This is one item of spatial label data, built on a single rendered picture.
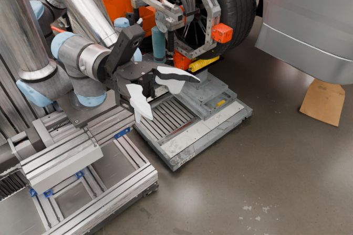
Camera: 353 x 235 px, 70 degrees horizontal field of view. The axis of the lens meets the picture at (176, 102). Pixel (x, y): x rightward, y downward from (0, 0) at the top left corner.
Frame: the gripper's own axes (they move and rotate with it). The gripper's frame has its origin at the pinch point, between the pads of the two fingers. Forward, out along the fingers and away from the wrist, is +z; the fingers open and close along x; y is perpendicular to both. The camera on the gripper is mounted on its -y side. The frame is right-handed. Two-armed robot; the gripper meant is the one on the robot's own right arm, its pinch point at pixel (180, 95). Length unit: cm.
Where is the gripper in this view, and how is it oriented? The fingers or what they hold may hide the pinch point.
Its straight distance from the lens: 46.1
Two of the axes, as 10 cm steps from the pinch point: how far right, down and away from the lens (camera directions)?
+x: -5.8, 4.7, -6.7
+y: -0.8, 7.8, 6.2
